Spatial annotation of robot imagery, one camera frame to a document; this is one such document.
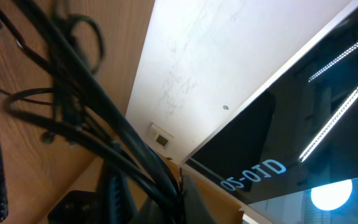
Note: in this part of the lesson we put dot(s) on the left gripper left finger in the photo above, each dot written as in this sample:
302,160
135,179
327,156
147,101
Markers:
111,202

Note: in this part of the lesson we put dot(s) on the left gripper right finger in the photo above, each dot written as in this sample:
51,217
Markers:
195,210

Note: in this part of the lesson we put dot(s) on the dark glass window panel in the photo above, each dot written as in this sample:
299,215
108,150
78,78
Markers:
300,133

